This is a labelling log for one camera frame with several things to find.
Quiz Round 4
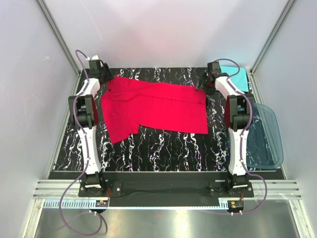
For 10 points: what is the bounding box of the clear blue plastic bin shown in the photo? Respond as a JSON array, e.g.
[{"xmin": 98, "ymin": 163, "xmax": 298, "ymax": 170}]
[{"xmin": 247, "ymin": 103, "xmax": 284, "ymax": 170}]

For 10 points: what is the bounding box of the folded cyan t shirt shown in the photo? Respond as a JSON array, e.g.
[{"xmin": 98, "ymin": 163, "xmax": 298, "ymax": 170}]
[{"xmin": 220, "ymin": 65, "xmax": 249, "ymax": 92}]

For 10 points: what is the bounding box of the right aluminium frame post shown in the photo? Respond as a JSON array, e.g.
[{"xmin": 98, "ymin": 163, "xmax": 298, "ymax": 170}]
[{"xmin": 250, "ymin": 0, "xmax": 297, "ymax": 74}]

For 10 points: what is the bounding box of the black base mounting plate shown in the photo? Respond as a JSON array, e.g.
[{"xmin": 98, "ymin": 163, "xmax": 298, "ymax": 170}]
[{"xmin": 79, "ymin": 172, "xmax": 240, "ymax": 209}]

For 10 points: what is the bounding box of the left aluminium frame post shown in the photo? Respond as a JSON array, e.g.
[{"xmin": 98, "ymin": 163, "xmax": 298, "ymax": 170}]
[{"xmin": 35, "ymin": 0, "xmax": 81, "ymax": 76}]

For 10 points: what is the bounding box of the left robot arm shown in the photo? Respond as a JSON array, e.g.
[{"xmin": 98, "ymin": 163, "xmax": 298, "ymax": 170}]
[{"xmin": 68, "ymin": 56, "xmax": 114, "ymax": 197}]

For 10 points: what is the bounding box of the red t shirt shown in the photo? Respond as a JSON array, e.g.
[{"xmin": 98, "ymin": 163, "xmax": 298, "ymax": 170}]
[{"xmin": 101, "ymin": 76, "xmax": 208, "ymax": 144}]

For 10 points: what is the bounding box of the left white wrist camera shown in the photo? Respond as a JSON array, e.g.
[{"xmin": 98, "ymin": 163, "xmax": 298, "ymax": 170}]
[{"xmin": 86, "ymin": 55, "xmax": 99, "ymax": 61}]

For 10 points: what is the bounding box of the aluminium frame post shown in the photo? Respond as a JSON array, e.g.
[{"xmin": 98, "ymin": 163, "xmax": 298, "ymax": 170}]
[
  {"xmin": 250, "ymin": 0, "xmax": 297, "ymax": 74},
  {"xmin": 35, "ymin": 0, "xmax": 81, "ymax": 76}
]

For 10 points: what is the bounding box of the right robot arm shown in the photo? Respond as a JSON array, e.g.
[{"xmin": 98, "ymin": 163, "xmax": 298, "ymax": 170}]
[{"xmin": 196, "ymin": 59, "xmax": 254, "ymax": 197}]

